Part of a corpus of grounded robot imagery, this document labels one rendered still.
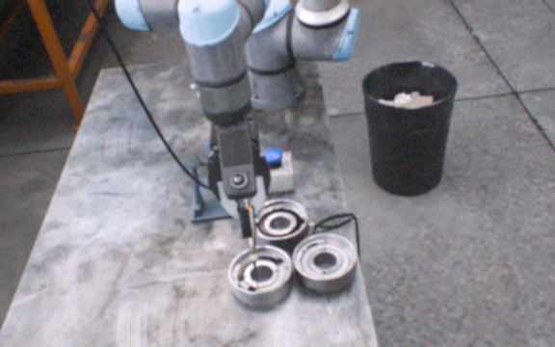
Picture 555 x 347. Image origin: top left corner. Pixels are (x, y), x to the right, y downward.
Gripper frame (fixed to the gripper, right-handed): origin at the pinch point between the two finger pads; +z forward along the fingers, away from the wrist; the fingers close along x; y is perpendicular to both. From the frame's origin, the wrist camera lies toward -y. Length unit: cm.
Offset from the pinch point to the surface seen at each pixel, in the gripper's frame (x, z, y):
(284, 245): -5.1, 10.7, 3.1
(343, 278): -14.0, 9.9, -6.8
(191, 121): 14, 13, 51
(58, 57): 91, 55, 186
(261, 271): -0.7, 11.8, -1.3
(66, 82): 92, 68, 186
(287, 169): -7.2, 8.7, 21.9
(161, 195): 19.2, 13.2, 24.4
